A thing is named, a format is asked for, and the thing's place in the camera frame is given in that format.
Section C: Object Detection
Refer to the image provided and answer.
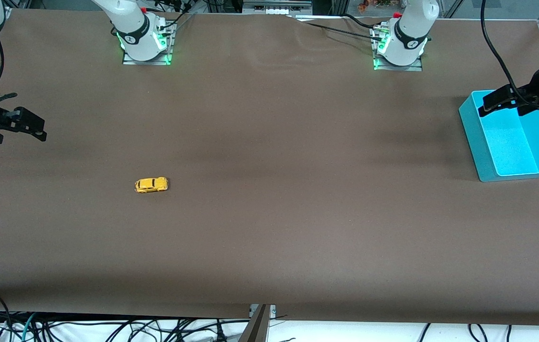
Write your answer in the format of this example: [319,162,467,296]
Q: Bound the grey metal bracket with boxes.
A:
[249,304,277,318]

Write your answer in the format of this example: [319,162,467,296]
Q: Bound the dark metal bar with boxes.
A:
[238,304,271,342]

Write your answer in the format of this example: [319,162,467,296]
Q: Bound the teal cable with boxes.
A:
[21,313,38,342]

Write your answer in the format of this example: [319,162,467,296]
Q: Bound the black right base cable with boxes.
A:
[155,0,195,36]

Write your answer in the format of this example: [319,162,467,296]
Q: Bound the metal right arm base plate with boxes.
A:
[122,21,173,66]

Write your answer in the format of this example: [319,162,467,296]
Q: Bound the yellow beetle toy car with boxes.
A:
[134,177,169,194]

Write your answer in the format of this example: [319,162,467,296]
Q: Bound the short black base cable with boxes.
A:
[343,13,384,31]

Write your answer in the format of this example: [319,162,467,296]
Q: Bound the brown table cover sheet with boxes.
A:
[0,9,539,326]

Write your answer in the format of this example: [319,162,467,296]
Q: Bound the grey equipment box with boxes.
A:
[242,0,313,15]

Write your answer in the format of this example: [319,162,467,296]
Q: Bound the orange patterned object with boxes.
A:
[357,0,393,11]

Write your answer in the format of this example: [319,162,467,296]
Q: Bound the teal plastic storage bin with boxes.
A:
[458,89,539,182]

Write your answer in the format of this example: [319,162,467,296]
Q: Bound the long black base cable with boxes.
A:
[288,17,386,42]

